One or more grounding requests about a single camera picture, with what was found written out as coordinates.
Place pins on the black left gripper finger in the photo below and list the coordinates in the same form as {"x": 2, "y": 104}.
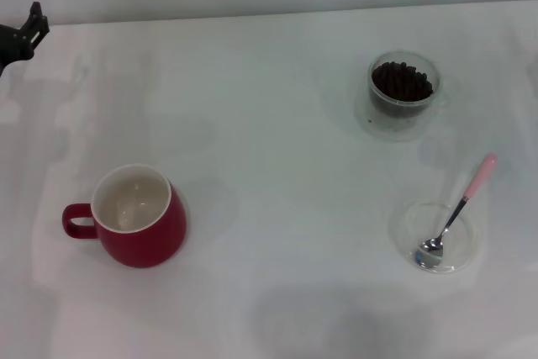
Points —
{"x": 37, "y": 24}

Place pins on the clear glass cup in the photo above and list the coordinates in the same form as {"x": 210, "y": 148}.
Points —
{"x": 399, "y": 128}

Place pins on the coffee beans pile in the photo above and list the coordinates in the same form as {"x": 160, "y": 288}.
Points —
{"x": 401, "y": 81}

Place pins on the red ceramic mug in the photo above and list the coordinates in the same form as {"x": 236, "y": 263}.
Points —
{"x": 143, "y": 245}

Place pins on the clear glass saucer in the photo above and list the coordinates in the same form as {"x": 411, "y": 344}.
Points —
{"x": 403, "y": 228}

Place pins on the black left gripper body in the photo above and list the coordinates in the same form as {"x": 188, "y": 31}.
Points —
{"x": 12, "y": 43}

